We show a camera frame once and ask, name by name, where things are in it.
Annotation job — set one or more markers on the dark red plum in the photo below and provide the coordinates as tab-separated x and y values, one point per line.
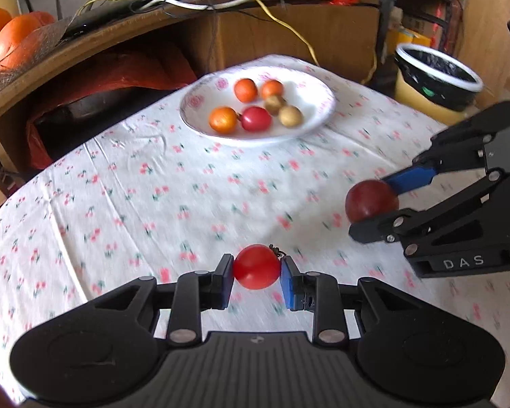
367	199

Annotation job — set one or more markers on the white floral bowl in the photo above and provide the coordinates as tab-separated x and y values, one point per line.
255	136

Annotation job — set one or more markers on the black router with antennas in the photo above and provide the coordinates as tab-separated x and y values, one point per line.
93	19

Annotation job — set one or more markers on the yellow trash bin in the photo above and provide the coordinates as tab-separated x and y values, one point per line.
412	93

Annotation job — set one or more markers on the cherry print tablecloth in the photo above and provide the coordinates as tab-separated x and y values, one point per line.
153	221

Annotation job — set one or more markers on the small orange tangerine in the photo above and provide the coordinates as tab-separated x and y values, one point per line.
223	119
245	90
272	89

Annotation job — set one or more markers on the red cherry tomato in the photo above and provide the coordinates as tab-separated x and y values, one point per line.
255	267
256	120

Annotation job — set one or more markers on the glass fruit dish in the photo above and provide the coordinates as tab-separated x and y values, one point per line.
51	36

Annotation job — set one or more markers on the wooden cabinet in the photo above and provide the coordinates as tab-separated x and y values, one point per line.
255	38

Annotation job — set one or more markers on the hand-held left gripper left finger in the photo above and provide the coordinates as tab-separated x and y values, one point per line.
226	282

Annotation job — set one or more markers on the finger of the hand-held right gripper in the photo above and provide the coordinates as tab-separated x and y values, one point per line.
410	178
429	212

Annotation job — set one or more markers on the yellow box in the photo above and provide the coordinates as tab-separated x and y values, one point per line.
412	36

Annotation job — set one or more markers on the brown longan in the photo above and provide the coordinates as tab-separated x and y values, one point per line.
290	116
274	104

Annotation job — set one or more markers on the red cloth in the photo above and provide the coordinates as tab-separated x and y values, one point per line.
110	72

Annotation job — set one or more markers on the black shelf rack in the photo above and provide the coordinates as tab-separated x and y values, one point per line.
386	29

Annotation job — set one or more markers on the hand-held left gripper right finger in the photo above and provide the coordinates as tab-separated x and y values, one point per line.
286	284

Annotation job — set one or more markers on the black trash bag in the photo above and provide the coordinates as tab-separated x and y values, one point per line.
437	80

